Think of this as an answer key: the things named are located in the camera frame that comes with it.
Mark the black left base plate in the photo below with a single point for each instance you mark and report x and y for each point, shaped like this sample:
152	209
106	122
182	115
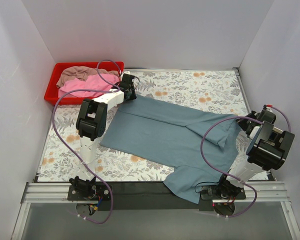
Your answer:
95	193

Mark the beige t shirt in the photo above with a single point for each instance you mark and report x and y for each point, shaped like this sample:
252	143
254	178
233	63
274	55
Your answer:
83	72

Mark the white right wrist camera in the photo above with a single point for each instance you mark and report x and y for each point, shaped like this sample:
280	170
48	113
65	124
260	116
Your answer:
268	107

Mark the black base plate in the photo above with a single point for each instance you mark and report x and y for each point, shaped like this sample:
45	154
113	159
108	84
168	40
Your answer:
95	193
213	200

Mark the floral table mat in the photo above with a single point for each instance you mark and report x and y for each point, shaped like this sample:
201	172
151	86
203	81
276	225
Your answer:
212	91

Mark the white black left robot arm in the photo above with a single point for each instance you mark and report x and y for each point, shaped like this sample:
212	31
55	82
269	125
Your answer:
91	125

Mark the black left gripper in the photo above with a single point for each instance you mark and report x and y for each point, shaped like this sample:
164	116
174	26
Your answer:
130	94

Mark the blue-grey t shirt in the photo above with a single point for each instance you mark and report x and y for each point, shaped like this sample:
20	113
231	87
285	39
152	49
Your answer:
198	145

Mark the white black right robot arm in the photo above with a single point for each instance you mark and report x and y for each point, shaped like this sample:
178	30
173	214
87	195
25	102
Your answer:
268	150

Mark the red plastic bin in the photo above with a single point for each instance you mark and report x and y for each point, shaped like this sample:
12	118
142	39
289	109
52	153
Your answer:
52	92

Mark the aluminium front frame rail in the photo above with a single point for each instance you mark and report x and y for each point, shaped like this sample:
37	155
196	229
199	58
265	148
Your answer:
267	191

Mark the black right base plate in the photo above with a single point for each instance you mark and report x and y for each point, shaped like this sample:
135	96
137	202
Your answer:
213	200

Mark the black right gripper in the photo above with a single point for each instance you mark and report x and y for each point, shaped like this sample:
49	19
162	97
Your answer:
243	123

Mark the pink t shirt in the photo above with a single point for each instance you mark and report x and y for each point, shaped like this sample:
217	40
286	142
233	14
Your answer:
93	82

